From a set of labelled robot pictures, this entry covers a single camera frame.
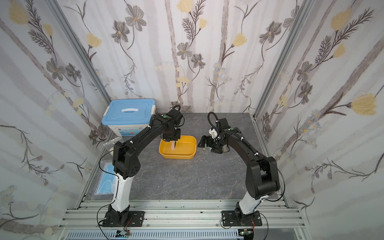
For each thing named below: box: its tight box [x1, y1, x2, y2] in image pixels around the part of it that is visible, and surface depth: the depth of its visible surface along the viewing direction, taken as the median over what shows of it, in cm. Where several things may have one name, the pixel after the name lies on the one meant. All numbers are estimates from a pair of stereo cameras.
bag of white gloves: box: [103, 136, 123, 155], surface depth 103 cm
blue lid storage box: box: [101, 99, 156, 137], surface depth 101 cm
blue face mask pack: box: [94, 162, 116, 195], surface depth 86 cm
